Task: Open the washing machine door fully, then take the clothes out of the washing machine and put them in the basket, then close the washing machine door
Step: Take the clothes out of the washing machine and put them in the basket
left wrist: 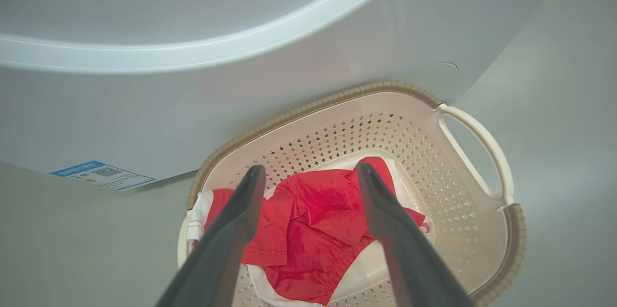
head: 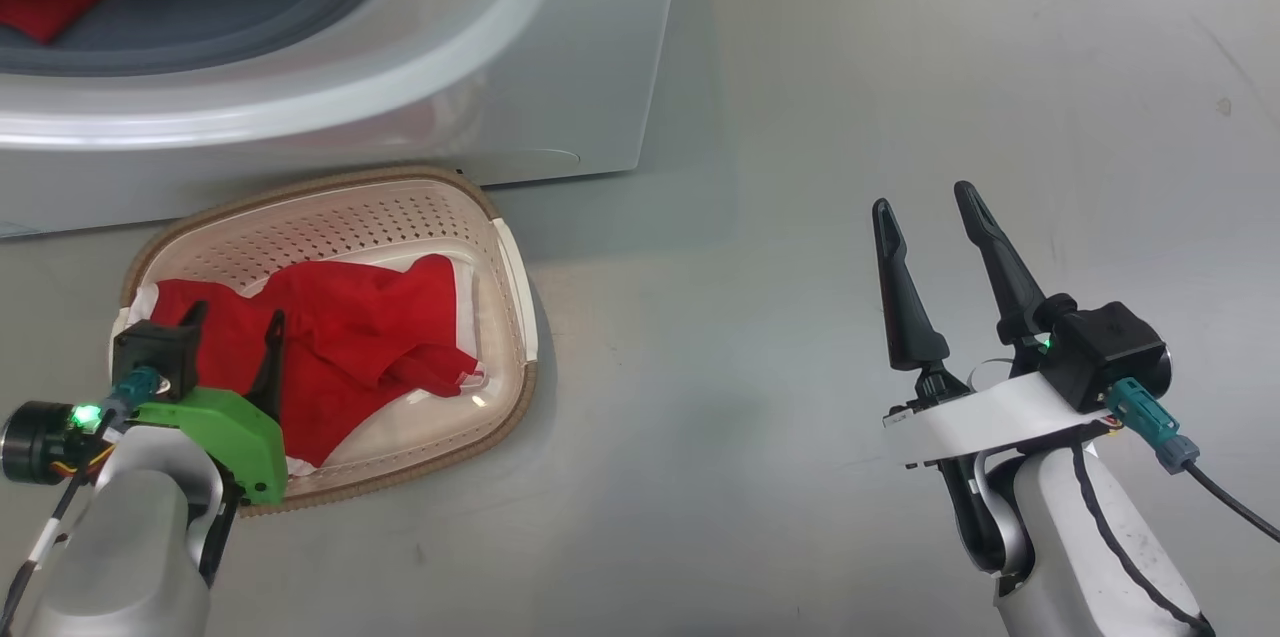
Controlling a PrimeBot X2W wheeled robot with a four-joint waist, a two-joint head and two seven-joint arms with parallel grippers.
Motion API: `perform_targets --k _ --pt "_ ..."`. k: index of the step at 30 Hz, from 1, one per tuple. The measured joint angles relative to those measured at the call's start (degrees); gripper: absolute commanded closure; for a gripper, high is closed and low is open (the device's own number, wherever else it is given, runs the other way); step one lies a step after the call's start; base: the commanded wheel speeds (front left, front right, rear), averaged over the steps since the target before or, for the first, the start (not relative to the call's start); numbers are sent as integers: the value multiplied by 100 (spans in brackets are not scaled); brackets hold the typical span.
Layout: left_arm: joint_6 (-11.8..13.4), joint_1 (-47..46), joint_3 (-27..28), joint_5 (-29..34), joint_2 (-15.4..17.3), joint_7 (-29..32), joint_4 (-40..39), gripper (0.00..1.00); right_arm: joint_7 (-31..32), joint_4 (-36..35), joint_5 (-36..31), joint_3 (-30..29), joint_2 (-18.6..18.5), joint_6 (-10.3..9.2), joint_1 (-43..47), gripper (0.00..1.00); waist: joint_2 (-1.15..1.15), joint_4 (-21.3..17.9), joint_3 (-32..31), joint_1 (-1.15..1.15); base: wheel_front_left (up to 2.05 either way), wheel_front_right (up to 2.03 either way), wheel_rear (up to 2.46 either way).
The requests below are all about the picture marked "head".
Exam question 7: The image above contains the white front-load washing machine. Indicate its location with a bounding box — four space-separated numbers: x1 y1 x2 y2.
0 0 689 240

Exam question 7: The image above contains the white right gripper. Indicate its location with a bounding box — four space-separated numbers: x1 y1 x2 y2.
872 181 1126 469

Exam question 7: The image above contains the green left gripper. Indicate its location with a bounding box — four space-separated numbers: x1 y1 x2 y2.
0 300 290 507

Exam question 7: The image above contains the cream perforated laundry basket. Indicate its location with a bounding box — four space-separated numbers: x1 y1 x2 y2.
108 165 541 518

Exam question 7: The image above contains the plain red garment white trim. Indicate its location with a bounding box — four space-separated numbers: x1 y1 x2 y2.
130 254 488 478

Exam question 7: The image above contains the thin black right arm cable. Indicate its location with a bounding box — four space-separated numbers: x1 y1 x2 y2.
1072 442 1216 633

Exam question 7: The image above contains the teal plug right camera cable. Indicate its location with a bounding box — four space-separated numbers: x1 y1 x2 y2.
1105 377 1280 546

